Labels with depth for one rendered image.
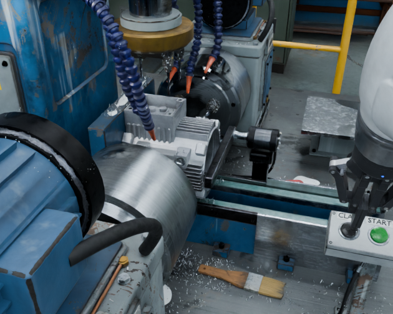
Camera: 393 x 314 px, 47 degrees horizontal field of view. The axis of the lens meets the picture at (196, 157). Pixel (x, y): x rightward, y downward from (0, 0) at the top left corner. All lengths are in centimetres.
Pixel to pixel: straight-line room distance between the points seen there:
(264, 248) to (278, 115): 79
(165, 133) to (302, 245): 41
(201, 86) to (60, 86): 39
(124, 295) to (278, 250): 60
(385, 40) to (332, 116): 112
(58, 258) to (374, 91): 35
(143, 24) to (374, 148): 55
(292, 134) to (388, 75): 123
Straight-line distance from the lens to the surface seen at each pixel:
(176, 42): 94
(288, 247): 111
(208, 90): 125
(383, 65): 46
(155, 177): 81
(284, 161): 151
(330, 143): 157
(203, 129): 104
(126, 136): 106
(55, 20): 103
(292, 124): 175
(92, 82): 116
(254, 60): 143
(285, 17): 422
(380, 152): 56
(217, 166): 104
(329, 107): 163
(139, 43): 93
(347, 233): 85
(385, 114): 48
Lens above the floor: 160
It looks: 32 degrees down
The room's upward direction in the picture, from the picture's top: straight up
